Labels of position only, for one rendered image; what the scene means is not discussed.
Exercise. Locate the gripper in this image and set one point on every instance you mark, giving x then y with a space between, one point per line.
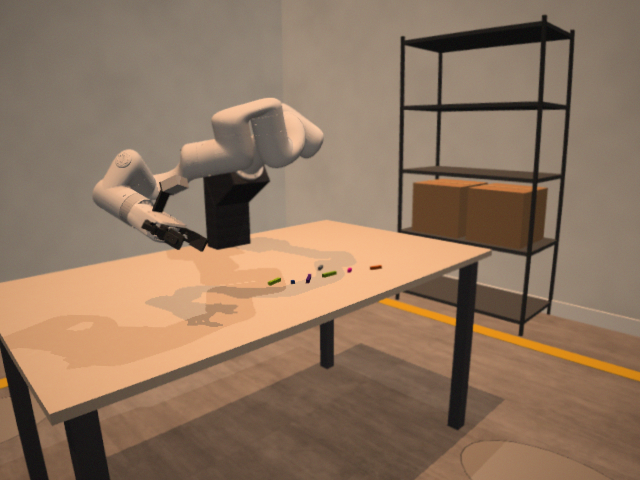
142 211

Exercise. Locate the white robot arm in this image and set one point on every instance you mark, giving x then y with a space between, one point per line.
230 151

